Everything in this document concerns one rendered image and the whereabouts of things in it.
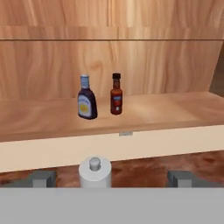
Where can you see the dark purple sauce bottle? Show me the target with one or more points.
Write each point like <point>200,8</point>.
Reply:
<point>86,102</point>

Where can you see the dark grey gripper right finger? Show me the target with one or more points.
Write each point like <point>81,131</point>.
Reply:
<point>182,178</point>

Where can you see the red hot sauce bottle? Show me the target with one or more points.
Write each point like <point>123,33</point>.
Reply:
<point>116,96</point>

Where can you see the white paper towel roll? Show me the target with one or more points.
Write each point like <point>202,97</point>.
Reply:
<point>95,173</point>

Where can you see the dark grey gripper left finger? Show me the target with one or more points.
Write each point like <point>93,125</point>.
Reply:
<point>40,178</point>

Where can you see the light wooden cabinet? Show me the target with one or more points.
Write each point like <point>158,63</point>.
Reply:
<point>110,73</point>

